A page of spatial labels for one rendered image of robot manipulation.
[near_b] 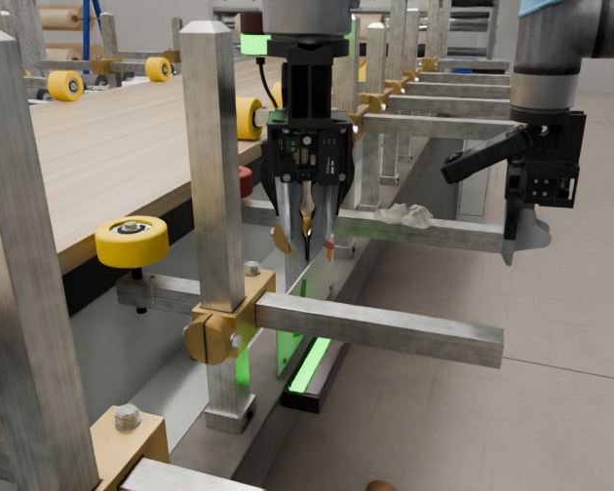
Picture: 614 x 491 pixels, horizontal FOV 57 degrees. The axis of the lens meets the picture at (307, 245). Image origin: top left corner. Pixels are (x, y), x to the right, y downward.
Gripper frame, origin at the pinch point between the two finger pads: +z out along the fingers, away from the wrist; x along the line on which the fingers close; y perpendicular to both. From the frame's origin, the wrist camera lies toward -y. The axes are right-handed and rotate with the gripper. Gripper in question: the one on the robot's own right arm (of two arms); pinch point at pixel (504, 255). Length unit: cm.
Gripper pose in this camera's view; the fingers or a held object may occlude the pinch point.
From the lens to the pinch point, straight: 82.4
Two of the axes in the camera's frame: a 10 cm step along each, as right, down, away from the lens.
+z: 0.2, 9.2, 3.8
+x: 3.1, -3.7, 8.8
